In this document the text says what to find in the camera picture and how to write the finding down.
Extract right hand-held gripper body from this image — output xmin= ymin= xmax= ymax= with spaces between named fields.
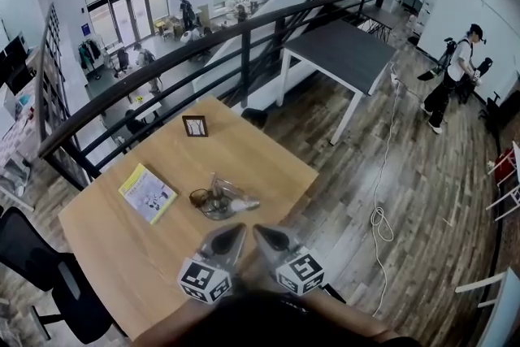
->
xmin=275 ymin=249 xmax=326 ymax=297

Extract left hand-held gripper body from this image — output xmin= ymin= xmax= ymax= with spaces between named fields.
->
xmin=177 ymin=251 xmax=235 ymax=304

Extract person's left forearm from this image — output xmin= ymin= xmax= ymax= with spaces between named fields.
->
xmin=170 ymin=298 xmax=220 ymax=339

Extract person's right forearm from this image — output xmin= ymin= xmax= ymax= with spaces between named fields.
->
xmin=308 ymin=283 xmax=392 ymax=339

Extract yellow book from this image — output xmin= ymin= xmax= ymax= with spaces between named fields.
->
xmin=118 ymin=163 xmax=179 ymax=226

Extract person's black shirt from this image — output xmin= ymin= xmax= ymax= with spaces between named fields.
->
xmin=375 ymin=330 xmax=426 ymax=347

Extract black mesh office chair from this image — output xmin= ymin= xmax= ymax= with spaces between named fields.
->
xmin=0 ymin=206 xmax=115 ymax=346

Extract black curved railing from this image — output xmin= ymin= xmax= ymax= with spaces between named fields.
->
xmin=35 ymin=0 xmax=383 ymax=192

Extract gray table white legs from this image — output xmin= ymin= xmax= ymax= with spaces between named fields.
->
xmin=275 ymin=20 xmax=397 ymax=147

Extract coat rack with clothes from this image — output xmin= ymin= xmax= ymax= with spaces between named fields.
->
xmin=77 ymin=39 xmax=103 ymax=81

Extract red bag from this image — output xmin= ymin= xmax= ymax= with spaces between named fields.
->
xmin=496 ymin=150 xmax=518 ymax=180

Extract dark side table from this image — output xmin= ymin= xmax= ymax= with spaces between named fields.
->
xmin=360 ymin=7 xmax=402 ymax=43

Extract white staircase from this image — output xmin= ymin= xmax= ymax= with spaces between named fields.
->
xmin=192 ymin=0 xmax=333 ymax=103

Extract black swivel office chair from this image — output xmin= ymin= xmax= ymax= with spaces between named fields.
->
xmin=457 ymin=57 xmax=495 ymax=105

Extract black monitor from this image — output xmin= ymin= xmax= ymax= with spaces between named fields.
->
xmin=0 ymin=35 xmax=34 ymax=95

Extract dark thin wire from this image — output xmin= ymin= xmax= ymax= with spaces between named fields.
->
xmin=188 ymin=188 xmax=213 ymax=209

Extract dark picture frame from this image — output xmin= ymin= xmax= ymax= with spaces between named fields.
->
xmin=181 ymin=115 xmax=210 ymax=138

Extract white floor cable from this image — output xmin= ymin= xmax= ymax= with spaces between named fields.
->
xmin=370 ymin=62 xmax=402 ymax=317

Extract black floor cable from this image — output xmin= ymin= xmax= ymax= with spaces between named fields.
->
xmin=399 ymin=86 xmax=427 ymax=103

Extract white frame chair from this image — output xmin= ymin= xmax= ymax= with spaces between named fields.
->
xmin=484 ymin=141 xmax=520 ymax=223
xmin=454 ymin=267 xmax=520 ymax=347

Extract black camera tripod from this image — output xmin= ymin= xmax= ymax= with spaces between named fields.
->
xmin=435 ymin=37 xmax=459 ymax=75

